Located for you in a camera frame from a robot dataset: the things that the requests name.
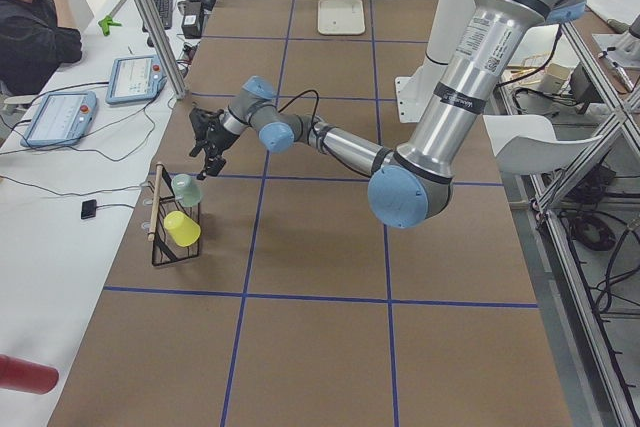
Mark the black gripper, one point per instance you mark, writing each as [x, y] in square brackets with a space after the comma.
[216, 138]

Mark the mint green cup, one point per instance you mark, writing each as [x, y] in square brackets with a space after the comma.
[186, 190]

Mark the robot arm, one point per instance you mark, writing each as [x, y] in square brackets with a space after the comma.
[413, 181]

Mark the yellow cup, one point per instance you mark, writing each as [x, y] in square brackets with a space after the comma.
[182, 229]

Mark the cream rabbit tray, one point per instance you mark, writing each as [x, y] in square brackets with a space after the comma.
[340, 17]

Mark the far blue teach pendant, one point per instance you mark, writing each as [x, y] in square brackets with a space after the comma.
[135, 79]

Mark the blue teach pendant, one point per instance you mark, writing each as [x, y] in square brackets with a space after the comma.
[135, 79]
[61, 119]

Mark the small black device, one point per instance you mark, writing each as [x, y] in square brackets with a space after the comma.
[88, 209]

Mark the black power adapter box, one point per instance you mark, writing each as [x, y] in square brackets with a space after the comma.
[193, 20]

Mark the near blue teach pendant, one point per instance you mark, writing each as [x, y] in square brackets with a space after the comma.
[61, 119]

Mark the black keyboard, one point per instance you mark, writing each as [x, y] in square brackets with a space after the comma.
[165, 11]

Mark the green clamp tool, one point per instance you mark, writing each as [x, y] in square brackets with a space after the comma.
[106, 23]

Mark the seated person in black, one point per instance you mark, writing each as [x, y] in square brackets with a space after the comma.
[37, 37]

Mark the red thermos bottle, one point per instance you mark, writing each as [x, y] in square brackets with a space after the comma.
[25, 376]

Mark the white plastic chair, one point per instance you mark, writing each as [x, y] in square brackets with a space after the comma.
[527, 144]

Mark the black wire cup rack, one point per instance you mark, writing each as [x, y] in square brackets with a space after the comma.
[164, 251]

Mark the aluminium frame post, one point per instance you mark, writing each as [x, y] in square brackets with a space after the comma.
[151, 20]

